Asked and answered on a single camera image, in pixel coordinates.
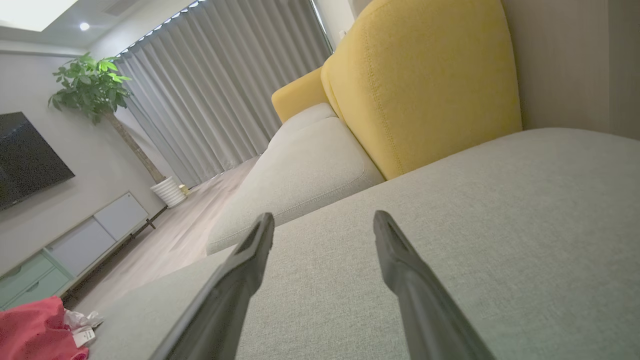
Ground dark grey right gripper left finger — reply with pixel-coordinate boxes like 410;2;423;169
150;212;275;360

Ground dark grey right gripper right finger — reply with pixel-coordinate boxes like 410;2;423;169
373;210;497;360

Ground red shorts with white lining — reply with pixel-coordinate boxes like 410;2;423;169
0;296;104;360

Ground large grey sofa seat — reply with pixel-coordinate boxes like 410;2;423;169
87;127;640;360

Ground white ribbed plant pot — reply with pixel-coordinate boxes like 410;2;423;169
150;176;187;209

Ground white and green TV cabinet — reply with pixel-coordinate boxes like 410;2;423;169
0;191;168;311

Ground small yellow sofa back cushion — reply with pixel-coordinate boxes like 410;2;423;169
271;67;331;124

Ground grey pleated curtain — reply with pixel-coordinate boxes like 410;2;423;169
115;0;333;188

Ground black flat television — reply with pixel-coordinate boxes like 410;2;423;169
0;111;76;212

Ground green leafy indoor tree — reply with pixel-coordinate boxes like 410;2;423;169
48;52;168;183

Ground ceiling return air grille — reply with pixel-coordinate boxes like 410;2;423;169
103;0;137;17

